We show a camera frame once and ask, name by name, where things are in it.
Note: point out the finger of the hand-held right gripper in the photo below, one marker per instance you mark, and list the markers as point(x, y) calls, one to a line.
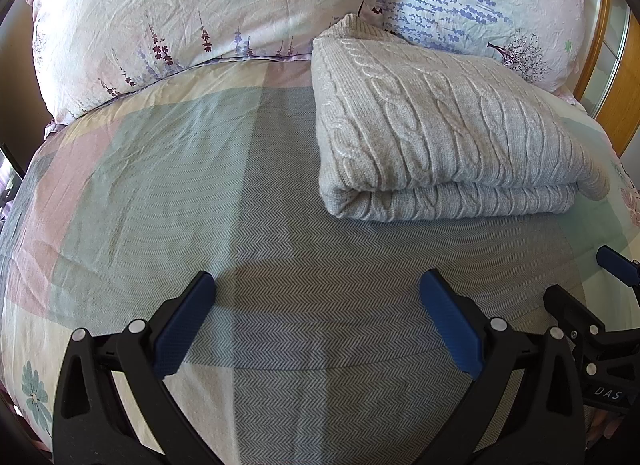
point(616, 263)
point(567, 310)

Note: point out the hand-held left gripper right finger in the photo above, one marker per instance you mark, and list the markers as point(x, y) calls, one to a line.
point(451, 327)

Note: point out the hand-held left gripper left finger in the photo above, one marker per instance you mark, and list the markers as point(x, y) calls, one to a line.
point(184, 327)

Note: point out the person's right hand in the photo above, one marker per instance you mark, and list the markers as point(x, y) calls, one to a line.
point(602, 427)

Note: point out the pastel checked bed quilt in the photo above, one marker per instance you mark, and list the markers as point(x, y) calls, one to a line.
point(200, 185)

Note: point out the purple floral pillow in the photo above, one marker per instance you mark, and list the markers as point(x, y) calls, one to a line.
point(480, 10)

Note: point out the pink floral pillow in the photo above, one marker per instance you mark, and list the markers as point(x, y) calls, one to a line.
point(175, 20)

